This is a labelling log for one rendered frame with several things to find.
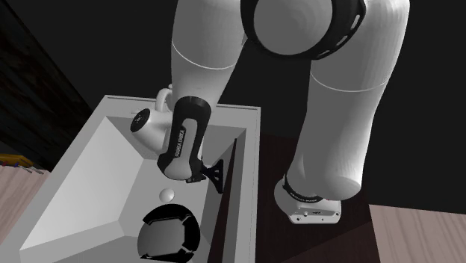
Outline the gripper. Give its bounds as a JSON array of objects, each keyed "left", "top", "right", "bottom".
[{"left": 196, "top": 158, "right": 225, "bottom": 195}]

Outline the small white egg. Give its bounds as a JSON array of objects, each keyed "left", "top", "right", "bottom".
[{"left": 158, "top": 188, "right": 177, "bottom": 204}]

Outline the round black and grey plate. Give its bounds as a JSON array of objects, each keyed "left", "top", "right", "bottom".
[{"left": 137, "top": 203, "right": 202, "bottom": 263}]

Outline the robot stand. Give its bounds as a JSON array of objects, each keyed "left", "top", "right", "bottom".
[{"left": 206, "top": 132, "right": 382, "bottom": 263}]

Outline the white curved faucet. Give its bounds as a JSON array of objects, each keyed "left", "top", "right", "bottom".
[{"left": 155, "top": 84, "right": 175, "bottom": 114}]

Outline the white sink basin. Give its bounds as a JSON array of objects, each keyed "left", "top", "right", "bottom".
[{"left": 0, "top": 95, "right": 262, "bottom": 263}]

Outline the yellow flat thing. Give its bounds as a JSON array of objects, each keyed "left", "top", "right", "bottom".
[{"left": 0, "top": 154, "right": 34, "bottom": 169}]

